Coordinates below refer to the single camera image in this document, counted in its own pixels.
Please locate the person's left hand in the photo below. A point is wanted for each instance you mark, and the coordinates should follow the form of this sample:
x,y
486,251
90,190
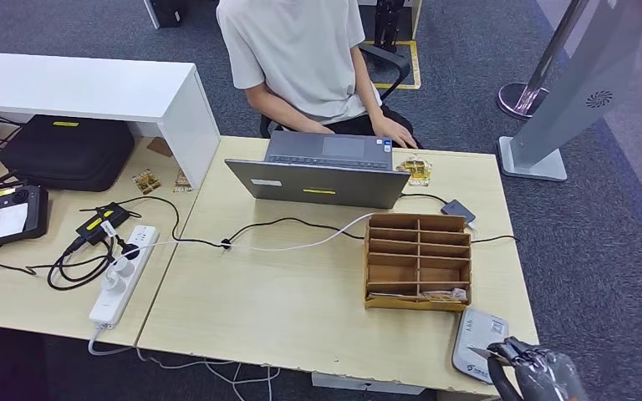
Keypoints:
x,y
394,131

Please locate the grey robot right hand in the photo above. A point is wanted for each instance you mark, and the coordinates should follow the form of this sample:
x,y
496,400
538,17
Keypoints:
x,y
548,379

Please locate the person's left forearm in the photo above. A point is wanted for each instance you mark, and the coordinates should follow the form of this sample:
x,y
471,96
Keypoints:
x,y
371,105

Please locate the person's right forearm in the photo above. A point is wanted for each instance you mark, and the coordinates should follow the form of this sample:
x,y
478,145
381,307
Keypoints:
x,y
282,113

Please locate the person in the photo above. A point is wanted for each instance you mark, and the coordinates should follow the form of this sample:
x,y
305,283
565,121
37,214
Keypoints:
x,y
293,55

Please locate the wooden card organizer box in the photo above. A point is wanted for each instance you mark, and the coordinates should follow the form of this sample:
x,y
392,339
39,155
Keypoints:
x,y
392,271

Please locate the yellow floor tape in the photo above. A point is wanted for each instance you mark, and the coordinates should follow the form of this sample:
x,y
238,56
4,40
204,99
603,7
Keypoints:
x,y
415,65

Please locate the grey laptop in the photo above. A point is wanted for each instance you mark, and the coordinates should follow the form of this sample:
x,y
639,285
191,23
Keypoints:
x,y
354,189

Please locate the black office chair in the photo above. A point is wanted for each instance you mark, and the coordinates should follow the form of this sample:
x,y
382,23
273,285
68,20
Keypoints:
x,y
390,60

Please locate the small grey hub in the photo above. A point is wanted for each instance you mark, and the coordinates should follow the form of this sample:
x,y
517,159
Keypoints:
x,y
458,211

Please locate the black equipment stand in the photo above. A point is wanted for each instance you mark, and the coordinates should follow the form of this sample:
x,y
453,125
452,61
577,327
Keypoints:
x,y
386,22

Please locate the grey kiosk stand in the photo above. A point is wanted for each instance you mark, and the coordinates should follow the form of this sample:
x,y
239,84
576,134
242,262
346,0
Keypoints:
x,y
576,83

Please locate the brown cardboard tag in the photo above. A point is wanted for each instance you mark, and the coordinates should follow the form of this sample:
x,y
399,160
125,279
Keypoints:
x,y
160,147

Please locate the black computer tower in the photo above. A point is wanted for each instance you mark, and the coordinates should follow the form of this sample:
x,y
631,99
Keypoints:
x,y
167,14

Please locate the black plug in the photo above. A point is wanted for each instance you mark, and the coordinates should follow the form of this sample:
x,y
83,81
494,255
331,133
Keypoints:
x,y
129,249

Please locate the white round plug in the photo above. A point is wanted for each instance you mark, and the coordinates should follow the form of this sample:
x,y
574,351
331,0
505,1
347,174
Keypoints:
x,y
124,267

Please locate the black power adapter yellow label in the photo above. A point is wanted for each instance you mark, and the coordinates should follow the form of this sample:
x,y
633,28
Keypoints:
x,y
99,224

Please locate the white desk shelf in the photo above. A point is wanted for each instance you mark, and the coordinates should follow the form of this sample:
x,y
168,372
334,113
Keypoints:
x,y
77,84

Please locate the black carrying case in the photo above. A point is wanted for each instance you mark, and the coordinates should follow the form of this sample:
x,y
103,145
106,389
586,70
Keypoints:
x,y
69,155

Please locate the white power strip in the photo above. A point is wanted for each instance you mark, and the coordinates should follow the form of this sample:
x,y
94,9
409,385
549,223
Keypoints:
x,y
109,305

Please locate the black remote controller with screen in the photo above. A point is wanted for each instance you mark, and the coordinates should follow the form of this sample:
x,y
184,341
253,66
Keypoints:
x,y
33,218

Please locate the silver stanchion post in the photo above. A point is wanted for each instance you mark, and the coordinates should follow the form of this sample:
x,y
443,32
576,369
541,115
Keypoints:
x,y
521,101

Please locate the white table support bracket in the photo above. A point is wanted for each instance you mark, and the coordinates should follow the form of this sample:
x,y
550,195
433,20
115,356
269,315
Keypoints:
x,y
354,383

